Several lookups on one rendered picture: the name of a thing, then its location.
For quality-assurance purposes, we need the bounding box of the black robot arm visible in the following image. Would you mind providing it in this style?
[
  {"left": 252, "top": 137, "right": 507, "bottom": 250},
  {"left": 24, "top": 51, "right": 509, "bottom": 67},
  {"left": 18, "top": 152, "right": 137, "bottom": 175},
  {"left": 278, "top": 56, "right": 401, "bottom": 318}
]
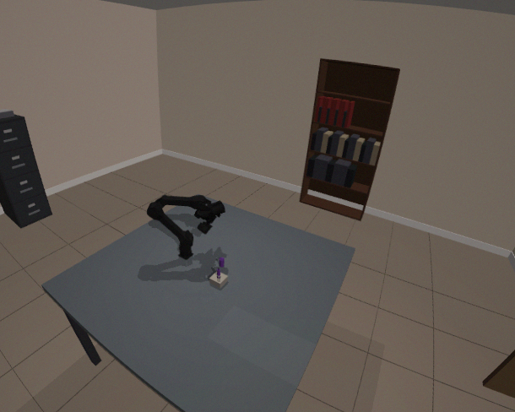
[{"left": 147, "top": 195, "right": 225, "bottom": 260}]

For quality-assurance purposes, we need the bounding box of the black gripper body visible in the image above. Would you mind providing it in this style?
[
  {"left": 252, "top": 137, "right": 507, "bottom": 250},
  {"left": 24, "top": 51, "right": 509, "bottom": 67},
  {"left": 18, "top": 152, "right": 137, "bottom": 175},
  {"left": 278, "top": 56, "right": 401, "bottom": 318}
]
[{"left": 198, "top": 215, "right": 216, "bottom": 235}]

